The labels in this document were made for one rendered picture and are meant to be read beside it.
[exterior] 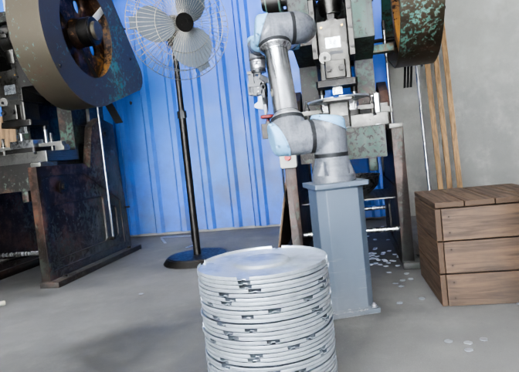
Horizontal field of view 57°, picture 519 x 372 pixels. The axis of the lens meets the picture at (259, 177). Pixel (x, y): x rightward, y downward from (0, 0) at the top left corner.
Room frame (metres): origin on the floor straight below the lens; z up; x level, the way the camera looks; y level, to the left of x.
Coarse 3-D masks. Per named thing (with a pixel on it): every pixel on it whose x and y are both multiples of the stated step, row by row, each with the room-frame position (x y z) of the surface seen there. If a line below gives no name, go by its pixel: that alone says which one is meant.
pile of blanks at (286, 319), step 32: (224, 288) 0.95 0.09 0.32; (256, 288) 0.92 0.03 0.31; (288, 288) 0.93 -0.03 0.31; (320, 288) 1.00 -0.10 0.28; (224, 320) 0.96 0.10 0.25; (256, 320) 0.93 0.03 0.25; (288, 320) 0.93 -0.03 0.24; (320, 320) 0.97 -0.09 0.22; (224, 352) 0.96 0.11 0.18; (256, 352) 0.93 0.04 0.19; (288, 352) 0.93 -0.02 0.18; (320, 352) 0.98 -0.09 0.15
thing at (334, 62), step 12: (324, 24) 2.36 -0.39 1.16; (336, 24) 2.35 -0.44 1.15; (324, 36) 2.36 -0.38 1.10; (336, 36) 2.35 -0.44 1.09; (324, 48) 2.36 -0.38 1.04; (336, 48) 2.35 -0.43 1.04; (348, 48) 2.34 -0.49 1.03; (324, 60) 2.35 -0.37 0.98; (336, 60) 2.32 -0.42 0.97; (348, 60) 2.34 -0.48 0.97; (324, 72) 2.36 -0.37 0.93; (336, 72) 2.32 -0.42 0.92; (348, 72) 2.34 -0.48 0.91
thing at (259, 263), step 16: (224, 256) 1.17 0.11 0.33; (240, 256) 1.15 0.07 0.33; (256, 256) 1.10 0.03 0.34; (272, 256) 1.09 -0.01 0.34; (288, 256) 1.08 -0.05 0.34; (304, 256) 1.08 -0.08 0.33; (320, 256) 1.06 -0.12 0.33; (208, 272) 1.02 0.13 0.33; (224, 272) 1.01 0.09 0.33; (240, 272) 0.99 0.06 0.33; (256, 272) 0.98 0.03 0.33; (272, 272) 0.96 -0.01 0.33; (288, 272) 0.93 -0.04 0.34
